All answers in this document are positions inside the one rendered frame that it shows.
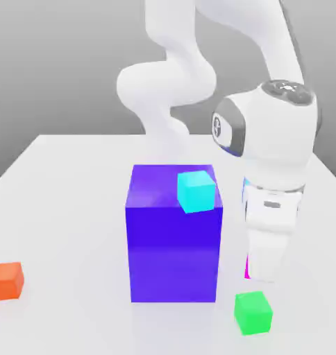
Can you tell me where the small green cube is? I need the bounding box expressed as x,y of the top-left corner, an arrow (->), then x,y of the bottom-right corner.
233,291 -> 274,337

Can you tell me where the small cyan cube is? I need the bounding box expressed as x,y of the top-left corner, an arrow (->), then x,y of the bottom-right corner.
176,170 -> 217,215

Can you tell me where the small orange cube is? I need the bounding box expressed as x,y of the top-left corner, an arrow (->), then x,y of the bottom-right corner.
0,261 -> 25,302

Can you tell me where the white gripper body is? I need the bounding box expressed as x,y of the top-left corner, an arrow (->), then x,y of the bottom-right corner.
244,190 -> 304,283

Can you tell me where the large purple box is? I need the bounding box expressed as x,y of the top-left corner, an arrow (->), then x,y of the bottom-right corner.
124,164 -> 224,304

